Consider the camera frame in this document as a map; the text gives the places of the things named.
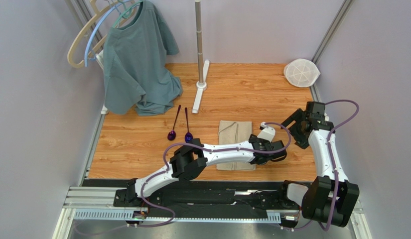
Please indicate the blue purple spoon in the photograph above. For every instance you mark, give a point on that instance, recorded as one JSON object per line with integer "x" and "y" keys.
{"x": 188, "y": 136}

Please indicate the white plastic mesh basket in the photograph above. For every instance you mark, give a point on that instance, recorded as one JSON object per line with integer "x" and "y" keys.
{"x": 301, "y": 73}

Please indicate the blue plastic hanger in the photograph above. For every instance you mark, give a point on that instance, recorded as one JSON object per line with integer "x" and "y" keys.
{"x": 98, "y": 19}

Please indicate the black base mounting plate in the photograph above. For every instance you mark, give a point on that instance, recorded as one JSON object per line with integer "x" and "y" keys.
{"x": 215, "y": 200}

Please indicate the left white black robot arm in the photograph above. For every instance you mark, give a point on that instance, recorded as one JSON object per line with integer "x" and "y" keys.
{"x": 191, "y": 158}

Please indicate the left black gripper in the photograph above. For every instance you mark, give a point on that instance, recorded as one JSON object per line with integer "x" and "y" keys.
{"x": 264, "y": 143}

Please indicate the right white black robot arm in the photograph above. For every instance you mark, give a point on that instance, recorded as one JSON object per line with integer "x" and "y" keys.
{"x": 331, "y": 198}

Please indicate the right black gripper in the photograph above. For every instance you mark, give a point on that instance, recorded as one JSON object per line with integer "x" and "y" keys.
{"x": 298, "y": 123}

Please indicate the green plastic hanger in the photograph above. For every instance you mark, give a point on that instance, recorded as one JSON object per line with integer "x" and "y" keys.
{"x": 127, "y": 13}

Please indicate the aluminium frame rail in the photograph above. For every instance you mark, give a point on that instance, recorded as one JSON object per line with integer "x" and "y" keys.
{"x": 88, "y": 212}

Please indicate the white rack base foot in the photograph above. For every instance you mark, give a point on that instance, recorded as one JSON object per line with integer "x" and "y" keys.
{"x": 201, "y": 89}

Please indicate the beige wooden hanger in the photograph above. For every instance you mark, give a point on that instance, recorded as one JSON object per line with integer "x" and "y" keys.
{"x": 83, "y": 16}

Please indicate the teal green t-shirt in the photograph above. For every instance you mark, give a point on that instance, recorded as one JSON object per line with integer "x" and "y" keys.
{"x": 135, "y": 75}

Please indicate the metal garment rack pole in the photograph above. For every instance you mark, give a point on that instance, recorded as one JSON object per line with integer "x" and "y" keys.
{"x": 201, "y": 81}

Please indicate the beige cloth napkin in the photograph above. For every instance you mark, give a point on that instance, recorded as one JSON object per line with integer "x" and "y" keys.
{"x": 231, "y": 132}

